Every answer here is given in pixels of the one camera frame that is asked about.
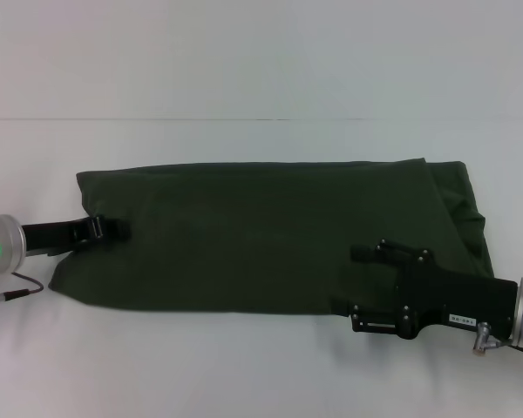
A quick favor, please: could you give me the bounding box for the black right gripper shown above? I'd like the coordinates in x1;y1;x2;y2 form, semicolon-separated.
350;238;519;340

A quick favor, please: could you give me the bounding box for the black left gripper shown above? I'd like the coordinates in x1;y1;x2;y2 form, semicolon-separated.
20;216;132;258

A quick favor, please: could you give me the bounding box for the dark green t-shirt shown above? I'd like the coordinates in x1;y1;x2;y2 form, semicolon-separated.
47;158;496;319

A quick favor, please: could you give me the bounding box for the left gripper cable with plug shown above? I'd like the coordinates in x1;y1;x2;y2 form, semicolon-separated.
0;272;44;313

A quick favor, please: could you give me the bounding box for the gripper cable with plug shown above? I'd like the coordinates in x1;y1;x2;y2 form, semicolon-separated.
0;272;44;313
474;320;513;349

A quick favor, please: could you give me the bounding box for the right gripper cable with plug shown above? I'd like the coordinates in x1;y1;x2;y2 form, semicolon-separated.
474;320;513;349

